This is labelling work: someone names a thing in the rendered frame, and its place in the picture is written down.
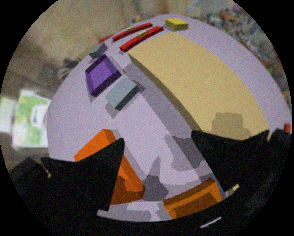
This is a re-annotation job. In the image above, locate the yellow rectangular block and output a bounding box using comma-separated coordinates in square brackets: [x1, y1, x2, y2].
[166, 17, 189, 31]

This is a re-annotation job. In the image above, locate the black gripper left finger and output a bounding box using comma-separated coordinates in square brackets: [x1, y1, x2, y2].
[40, 138, 125, 211]

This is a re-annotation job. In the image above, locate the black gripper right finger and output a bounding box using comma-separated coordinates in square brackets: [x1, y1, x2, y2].
[191, 129, 270, 191]

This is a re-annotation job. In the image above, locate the purple rectangular tray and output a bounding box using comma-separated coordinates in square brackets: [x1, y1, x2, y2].
[85, 53, 122, 97]

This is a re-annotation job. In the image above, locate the tan wooden panel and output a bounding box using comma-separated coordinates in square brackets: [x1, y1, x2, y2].
[127, 32, 269, 140]

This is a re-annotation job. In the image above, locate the red flat bar with yellow centre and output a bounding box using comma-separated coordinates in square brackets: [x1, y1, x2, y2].
[118, 26, 164, 52]
[112, 23, 153, 42]

